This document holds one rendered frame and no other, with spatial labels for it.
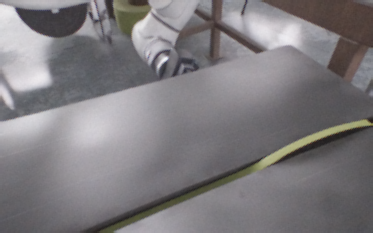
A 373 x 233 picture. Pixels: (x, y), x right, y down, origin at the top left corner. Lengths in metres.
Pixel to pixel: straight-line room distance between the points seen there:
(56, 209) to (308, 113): 0.39
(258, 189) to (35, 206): 0.28
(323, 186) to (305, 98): 0.17
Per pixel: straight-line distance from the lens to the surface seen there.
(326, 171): 0.42
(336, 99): 0.53
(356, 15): 0.76
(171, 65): 0.69
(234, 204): 0.36
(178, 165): 0.38
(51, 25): 2.35
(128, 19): 2.31
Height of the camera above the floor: 1.04
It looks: 44 degrees down
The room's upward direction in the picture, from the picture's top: 2 degrees counter-clockwise
